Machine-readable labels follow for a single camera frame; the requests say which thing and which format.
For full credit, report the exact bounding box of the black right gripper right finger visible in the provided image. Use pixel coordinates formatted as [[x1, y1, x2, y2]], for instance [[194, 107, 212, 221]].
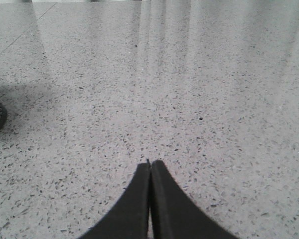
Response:
[[150, 160, 235, 239]]

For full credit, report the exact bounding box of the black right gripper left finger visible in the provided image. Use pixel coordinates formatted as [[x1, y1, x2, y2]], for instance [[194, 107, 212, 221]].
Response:
[[80, 162, 150, 239]]

